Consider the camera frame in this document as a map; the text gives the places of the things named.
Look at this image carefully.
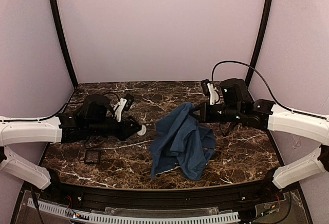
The blue garment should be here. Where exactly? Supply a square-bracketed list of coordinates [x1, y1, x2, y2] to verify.
[150, 102, 216, 181]

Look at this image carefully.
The black square box lower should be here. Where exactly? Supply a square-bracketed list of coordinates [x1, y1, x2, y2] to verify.
[84, 150, 101, 164]

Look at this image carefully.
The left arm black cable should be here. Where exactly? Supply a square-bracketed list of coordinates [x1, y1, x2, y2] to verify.
[0, 91, 121, 150]

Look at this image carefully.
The black frame post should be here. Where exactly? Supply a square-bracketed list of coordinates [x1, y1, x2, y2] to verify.
[244, 0, 276, 87]
[49, 0, 78, 88]

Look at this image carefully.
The right black frame post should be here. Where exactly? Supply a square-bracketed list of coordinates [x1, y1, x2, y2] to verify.
[244, 0, 276, 87]

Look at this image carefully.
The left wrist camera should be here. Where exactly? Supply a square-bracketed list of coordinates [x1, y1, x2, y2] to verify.
[114, 94, 134, 122]

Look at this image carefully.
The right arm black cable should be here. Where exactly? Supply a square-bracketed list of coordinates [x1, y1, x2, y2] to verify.
[211, 61, 329, 119]

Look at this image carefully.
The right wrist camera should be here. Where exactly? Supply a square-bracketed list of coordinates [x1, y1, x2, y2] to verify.
[201, 79, 220, 105]

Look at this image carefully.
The black front rail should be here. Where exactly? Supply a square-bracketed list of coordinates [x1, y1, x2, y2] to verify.
[37, 181, 283, 211]

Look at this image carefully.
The white slotted cable duct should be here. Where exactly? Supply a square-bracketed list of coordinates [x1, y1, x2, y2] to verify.
[38, 200, 241, 224]

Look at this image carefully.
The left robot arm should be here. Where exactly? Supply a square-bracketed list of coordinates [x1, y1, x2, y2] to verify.
[1, 94, 147, 190]

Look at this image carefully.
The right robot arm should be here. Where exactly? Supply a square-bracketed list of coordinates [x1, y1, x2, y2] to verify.
[190, 78, 328, 191]

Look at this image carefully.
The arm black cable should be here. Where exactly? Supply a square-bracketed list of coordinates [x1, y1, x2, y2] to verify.
[0, 91, 121, 150]
[211, 61, 329, 119]

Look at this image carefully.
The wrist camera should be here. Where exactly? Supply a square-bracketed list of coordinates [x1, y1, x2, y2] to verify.
[201, 79, 220, 105]
[114, 94, 134, 122]

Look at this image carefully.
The left black frame post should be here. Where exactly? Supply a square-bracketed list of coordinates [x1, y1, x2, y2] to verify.
[49, 0, 78, 88]

